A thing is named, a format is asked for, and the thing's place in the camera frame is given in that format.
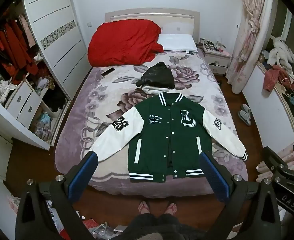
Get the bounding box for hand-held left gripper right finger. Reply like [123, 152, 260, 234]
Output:
[199, 151, 282, 240]

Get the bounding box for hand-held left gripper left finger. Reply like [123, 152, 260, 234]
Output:
[15, 151, 98, 240]

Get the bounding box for green white varsity jacket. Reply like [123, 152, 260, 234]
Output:
[87, 92, 249, 183]

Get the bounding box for pastel clothes pile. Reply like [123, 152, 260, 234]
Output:
[34, 112, 55, 140]

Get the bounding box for pile of clothes on sill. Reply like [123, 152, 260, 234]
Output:
[268, 37, 294, 79]

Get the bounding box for pile of mixed clothes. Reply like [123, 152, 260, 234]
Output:
[33, 52, 68, 113]

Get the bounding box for red hanging clothes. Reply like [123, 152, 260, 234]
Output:
[0, 17, 38, 85]

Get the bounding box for pink striped cloth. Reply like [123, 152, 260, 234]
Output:
[256, 140, 294, 180]

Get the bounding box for red packet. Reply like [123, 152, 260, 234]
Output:
[83, 219, 98, 240]

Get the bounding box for person's right foot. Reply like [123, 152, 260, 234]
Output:
[164, 202, 178, 215]

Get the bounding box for person's foot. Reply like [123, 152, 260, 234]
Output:
[164, 202, 178, 215]
[137, 201, 151, 215]

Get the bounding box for person's left foot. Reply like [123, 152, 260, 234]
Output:
[137, 201, 151, 215]

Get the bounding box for red cloth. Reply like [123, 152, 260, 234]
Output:
[263, 65, 294, 92]

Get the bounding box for person's dark fuzzy pants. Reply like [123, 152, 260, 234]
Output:
[117, 213, 187, 240]

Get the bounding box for white wardrobe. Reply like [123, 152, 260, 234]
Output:
[0, 0, 91, 153]

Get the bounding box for floral fleece blanket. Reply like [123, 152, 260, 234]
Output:
[54, 51, 249, 198]

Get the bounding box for white drawer unit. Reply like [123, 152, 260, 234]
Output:
[6, 81, 42, 128]

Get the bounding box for pink floral curtain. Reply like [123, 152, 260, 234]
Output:
[226, 0, 270, 94]

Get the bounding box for white grey hoodie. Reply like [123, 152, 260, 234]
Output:
[141, 85, 170, 95]

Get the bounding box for white nightstand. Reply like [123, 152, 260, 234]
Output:
[202, 46, 232, 75]

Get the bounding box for black jacket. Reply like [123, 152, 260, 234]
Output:
[136, 62, 175, 90]

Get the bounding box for white wardrobe sliding door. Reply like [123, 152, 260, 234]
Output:
[22, 0, 90, 100]

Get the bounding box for nightstand clutter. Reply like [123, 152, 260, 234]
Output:
[199, 39, 231, 55]

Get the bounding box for red duvet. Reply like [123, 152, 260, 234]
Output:
[87, 19, 164, 67]

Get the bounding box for white pillow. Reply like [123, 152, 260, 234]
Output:
[157, 33, 198, 53]

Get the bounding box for bed with beige headboard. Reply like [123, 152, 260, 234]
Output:
[54, 8, 249, 198]

